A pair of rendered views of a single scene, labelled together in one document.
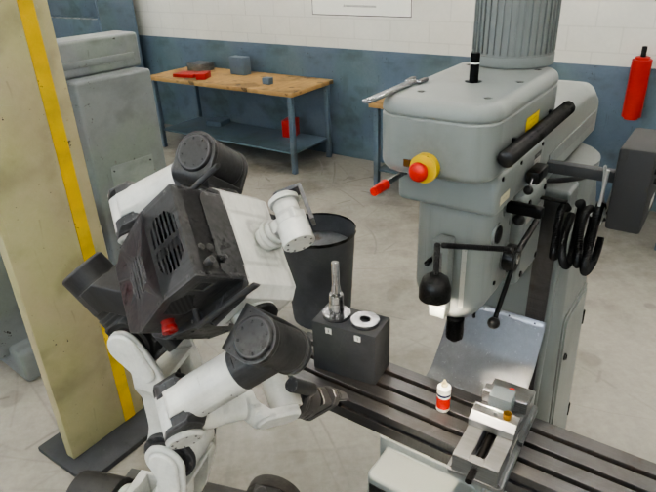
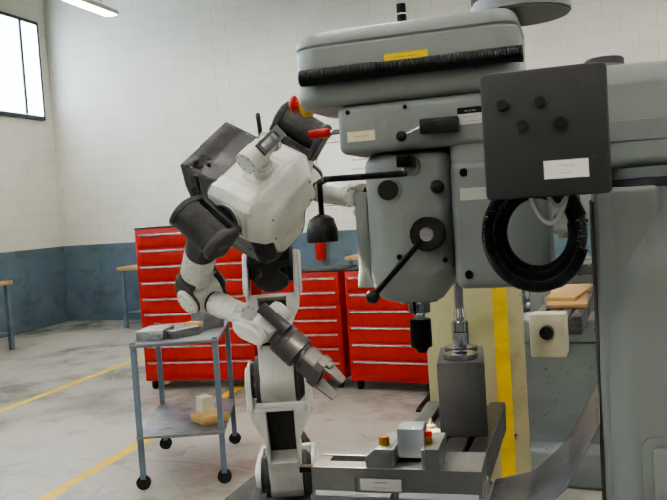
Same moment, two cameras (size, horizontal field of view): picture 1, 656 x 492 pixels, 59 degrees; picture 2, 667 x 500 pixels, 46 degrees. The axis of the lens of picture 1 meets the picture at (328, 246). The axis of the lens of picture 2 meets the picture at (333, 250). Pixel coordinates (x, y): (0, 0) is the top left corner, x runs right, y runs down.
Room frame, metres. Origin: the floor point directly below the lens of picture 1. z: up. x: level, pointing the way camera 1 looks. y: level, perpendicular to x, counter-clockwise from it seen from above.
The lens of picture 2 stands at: (0.59, -1.94, 1.52)
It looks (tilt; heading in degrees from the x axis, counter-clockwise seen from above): 3 degrees down; 72
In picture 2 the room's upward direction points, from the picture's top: 4 degrees counter-clockwise
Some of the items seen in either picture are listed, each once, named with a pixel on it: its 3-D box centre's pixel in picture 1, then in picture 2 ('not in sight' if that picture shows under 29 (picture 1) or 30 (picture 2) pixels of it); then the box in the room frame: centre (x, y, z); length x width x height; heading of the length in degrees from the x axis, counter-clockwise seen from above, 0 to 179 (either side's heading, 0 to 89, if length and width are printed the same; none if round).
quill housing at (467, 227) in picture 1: (462, 249); (416, 225); (1.31, -0.34, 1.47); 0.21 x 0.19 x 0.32; 54
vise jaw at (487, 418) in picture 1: (494, 420); (386, 448); (1.17, -0.43, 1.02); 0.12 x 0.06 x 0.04; 57
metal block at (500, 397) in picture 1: (501, 401); (412, 438); (1.22, -0.46, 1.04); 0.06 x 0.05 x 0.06; 57
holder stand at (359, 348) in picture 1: (350, 341); (463, 387); (1.54, -0.06, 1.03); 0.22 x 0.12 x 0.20; 62
